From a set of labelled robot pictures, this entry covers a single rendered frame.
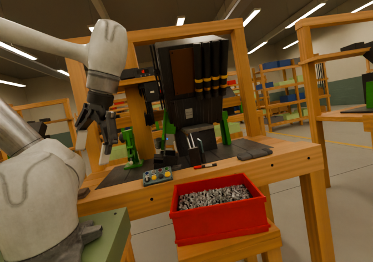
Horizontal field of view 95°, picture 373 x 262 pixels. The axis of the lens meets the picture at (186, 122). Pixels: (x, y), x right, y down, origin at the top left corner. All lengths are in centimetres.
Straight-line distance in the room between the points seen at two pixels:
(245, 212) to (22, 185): 60
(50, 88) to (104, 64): 1217
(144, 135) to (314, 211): 125
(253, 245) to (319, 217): 75
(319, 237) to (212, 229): 90
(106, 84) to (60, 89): 1192
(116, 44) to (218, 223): 63
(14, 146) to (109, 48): 43
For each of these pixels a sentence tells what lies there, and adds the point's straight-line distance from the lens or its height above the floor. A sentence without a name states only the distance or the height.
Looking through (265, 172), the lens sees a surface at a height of 82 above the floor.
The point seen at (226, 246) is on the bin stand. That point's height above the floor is 80.
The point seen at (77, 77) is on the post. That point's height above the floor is 164.
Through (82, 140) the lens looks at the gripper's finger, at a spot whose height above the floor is 120.
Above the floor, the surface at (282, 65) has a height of 205.
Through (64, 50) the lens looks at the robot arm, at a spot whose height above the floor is 151.
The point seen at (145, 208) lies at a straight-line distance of 97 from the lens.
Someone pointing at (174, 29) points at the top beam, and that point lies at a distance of 162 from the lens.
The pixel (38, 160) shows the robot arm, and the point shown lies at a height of 119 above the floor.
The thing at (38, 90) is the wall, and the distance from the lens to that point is 1302.
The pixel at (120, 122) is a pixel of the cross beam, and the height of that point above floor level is 124.
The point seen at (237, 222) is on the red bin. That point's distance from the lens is 67.
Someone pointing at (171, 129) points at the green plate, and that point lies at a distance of 110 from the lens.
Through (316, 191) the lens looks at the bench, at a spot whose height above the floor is 63.
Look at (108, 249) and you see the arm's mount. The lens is 59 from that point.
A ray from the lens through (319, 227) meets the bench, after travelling 142.
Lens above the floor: 124
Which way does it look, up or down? 4 degrees down
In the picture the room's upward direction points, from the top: 11 degrees counter-clockwise
